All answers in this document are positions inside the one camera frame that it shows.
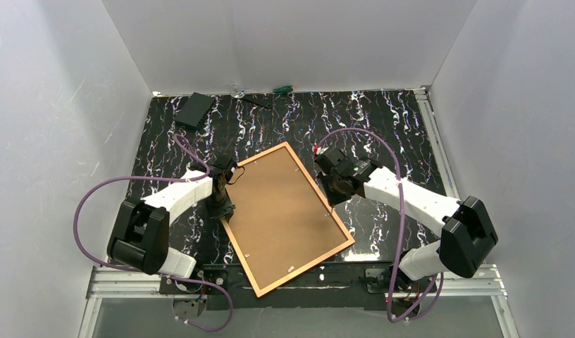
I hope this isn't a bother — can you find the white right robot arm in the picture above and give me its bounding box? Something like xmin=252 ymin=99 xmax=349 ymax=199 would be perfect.
xmin=314 ymin=148 xmax=498 ymax=284

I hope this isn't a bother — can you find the aluminium rail front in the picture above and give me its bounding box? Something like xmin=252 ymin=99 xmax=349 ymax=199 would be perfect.
xmin=87 ymin=264 xmax=507 ymax=299

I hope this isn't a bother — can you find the black flat tool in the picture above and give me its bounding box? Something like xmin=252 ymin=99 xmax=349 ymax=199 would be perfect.
xmin=242 ymin=95 xmax=273 ymax=109

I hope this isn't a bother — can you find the green handled screwdriver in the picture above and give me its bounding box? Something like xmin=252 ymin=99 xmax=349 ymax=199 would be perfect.
xmin=272 ymin=85 xmax=293 ymax=94

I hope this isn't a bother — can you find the black rectangular box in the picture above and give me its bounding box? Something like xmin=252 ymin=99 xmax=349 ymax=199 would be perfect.
xmin=174 ymin=92 xmax=216 ymax=130

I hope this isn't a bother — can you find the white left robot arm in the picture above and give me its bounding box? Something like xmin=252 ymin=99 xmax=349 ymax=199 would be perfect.
xmin=107 ymin=157 xmax=240 ymax=278

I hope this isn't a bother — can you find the orange wooden picture frame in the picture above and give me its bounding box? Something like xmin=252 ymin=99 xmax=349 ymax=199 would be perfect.
xmin=223 ymin=142 xmax=355 ymax=298

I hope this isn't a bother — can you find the silver metal clip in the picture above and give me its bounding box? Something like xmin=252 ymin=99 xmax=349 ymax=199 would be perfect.
xmin=230 ymin=84 xmax=245 ymax=99

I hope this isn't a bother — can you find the aluminium rail right side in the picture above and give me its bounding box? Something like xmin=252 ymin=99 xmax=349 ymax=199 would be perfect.
xmin=412 ymin=87 xmax=460 ymax=199

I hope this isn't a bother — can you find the aluminium rail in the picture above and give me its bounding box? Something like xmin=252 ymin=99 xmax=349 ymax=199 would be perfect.
xmin=412 ymin=87 xmax=460 ymax=199
xmin=87 ymin=264 xmax=507 ymax=299

